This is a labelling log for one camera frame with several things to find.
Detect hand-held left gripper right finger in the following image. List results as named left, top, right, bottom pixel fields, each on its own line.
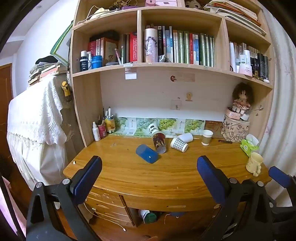
left=196, top=156, right=275, bottom=241

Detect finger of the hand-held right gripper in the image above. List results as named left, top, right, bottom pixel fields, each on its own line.
left=268, top=166, right=296, bottom=189
left=269, top=199, right=296, bottom=217

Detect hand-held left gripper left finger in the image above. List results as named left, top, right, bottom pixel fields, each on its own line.
left=26, top=156, right=103, bottom=241

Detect brown paper cup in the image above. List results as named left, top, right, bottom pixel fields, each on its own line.
left=202, top=130, right=213, bottom=146

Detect checkered paper cup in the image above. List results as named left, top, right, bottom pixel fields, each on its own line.
left=170, top=136, right=189, bottom=153

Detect blue cup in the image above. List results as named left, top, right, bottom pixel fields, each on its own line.
left=136, top=144, right=159, bottom=164

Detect red patterned cup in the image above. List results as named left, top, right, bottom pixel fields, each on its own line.
left=151, top=131, right=167, bottom=154

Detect wooden desk drawer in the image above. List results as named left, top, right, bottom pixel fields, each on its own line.
left=84, top=189, right=126, bottom=209
left=122, top=195, right=223, bottom=213

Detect cream mug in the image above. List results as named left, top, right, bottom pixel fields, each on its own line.
left=245, top=152, right=264, bottom=177

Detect green tissue box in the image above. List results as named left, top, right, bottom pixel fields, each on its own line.
left=239, top=134, right=260, bottom=157

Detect white spray bottle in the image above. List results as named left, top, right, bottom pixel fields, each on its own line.
left=92, top=122, right=101, bottom=141

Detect red canister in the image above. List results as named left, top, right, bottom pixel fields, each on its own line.
left=97, top=124, right=108, bottom=139

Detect wooden desk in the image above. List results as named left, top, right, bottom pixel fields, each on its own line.
left=63, top=133, right=272, bottom=234

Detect letter printed fabric bag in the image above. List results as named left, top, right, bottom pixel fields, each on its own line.
left=221, top=114, right=250, bottom=142

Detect yellow pen holder with pens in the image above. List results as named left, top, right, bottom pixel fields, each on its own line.
left=103, top=107, right=116, bottom=133

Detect pink box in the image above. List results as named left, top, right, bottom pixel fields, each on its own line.
left=225, top=107, right=241, bottom=120

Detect wooden bookshelf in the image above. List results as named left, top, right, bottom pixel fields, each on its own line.
left=69, top=0, right=276, bottom=147

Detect white floral curtain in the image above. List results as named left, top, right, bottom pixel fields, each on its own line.
left=258, top=3, right=296, bottom=210

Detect grape picture strip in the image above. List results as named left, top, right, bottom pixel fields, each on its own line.
left=114, top=117, right=205, bottom=137

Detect white lace cloth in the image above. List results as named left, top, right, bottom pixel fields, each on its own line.
left=6, top=74, right=68, bottom=190

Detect brown haired doll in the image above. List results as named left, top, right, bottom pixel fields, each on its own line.
left=232, top=82, right=254, bottom=115

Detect row of black bottles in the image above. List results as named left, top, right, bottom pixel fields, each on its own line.
left=251, top=53, right=269, bottom=80

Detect black bottle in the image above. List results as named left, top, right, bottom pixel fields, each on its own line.
left=80, top=50, right=89, bottom=72

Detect blue jar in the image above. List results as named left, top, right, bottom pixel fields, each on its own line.
left=92, top=56, right=103, bottom=69

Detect pile of books and papers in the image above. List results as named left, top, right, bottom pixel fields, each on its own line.
left=28, top=61, right=70, bottom=87

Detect white cosmetic tube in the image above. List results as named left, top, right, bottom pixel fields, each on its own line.
left=239, top=50, right=253, bottom=77

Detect black cloth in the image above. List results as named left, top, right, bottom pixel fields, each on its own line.
left=35, top=56, right=61, bottom=66

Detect brown door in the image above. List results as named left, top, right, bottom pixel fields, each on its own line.
left=0, top=63, right=14, bottom=112

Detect dark books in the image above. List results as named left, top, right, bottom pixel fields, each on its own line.
left=120, top=34, right=130, bottom=64

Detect green framed picture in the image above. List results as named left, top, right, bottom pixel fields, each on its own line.
left=50, top=20, right=74, bottom=67

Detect row of green and red books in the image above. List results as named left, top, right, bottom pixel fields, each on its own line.
left=158, top=25, right=215, bottom=67

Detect red dictionary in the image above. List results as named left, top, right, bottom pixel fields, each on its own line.
left=129, top=32, right=139, bottom=63

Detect white printed paper roll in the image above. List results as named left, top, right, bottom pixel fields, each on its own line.
left=143, top=28, right=160, bottom=63

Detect stack of books and magazines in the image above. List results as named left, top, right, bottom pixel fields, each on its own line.
left=203, top=0, right=267, bottom=36

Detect doll head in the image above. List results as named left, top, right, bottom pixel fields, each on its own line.
left=184, top=0, right=205, bottom=10

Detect white cable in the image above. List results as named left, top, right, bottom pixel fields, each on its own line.
left=83, top=202, right=126, bottom=232

